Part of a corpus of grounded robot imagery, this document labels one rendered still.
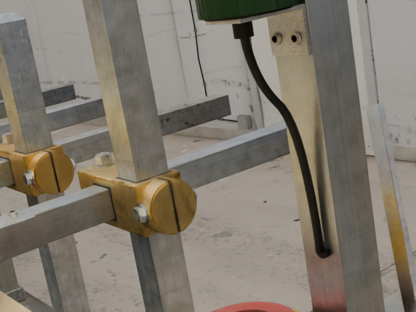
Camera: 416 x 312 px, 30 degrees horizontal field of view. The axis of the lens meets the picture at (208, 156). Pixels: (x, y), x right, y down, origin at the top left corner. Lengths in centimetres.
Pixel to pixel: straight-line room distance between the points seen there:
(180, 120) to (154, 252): 38
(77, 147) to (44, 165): 10
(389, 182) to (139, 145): 23
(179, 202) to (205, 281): 224
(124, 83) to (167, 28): 460
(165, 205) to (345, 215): 22
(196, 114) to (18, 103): 28
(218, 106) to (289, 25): 63
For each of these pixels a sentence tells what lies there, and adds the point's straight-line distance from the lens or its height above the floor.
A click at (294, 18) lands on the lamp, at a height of 111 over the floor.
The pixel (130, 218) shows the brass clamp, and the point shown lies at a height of 94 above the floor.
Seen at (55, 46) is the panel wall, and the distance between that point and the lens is 669.
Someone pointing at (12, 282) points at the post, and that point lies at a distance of 122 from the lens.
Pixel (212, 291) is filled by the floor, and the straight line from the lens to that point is 284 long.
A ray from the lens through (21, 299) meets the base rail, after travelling 123.
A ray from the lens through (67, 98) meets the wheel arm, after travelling 154.
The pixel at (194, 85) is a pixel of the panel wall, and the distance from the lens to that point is 517.
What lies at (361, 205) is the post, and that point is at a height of 98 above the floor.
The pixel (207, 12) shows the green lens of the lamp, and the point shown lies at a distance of 45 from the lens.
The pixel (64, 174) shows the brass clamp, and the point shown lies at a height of 94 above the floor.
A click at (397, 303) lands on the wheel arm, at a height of 86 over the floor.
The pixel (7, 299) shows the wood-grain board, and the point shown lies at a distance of 70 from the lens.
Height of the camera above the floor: 115
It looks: 14 degrees down
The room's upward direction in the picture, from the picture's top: 10 degrees counter-clockwise
